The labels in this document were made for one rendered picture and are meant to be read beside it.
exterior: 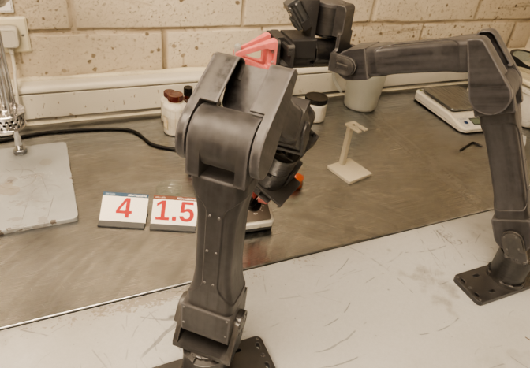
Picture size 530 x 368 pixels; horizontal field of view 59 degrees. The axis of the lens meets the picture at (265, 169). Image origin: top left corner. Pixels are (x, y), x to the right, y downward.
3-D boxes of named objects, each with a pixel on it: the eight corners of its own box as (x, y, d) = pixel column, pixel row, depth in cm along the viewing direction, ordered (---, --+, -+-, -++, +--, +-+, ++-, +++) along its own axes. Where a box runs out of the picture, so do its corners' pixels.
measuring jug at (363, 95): (326, 108, 146) (334, 62, 138) (327, 92, 156) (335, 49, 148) (384, 117, 144) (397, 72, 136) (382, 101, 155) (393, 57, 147)
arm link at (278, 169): (269, 140, 84) (279, 120, 78) (298, 154, 84) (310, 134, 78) (255, 171, 80) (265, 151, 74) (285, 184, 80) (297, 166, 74)
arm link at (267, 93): (265, 105, 76) (203, 35, 46) (318, 118, 74) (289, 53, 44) (244, 177, 76) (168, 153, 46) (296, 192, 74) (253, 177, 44)
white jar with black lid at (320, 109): (320, 113, 143) (324, 91, 139) (326, 123, 137) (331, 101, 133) (299, 113, 141) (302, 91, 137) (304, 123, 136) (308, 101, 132)
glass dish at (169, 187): (180, 187, 104) (180, 178, 103) (182, 202, 100) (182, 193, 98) (154, 187, 103) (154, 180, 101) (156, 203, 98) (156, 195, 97)
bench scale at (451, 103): (460, 135, 140) (466, 121, 138) (411, 98, 160) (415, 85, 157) (508, 130, 147) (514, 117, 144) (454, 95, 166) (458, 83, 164)
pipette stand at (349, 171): (371, 176, 116) (384, 131, 109) (348, 184, 112) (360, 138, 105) (348, 160, 121) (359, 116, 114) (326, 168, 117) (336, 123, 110)
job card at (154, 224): (195, 232, 92) (195, 216, 90) (149, 229, 91) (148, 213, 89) (198, 213, 97) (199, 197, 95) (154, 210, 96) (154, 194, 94)
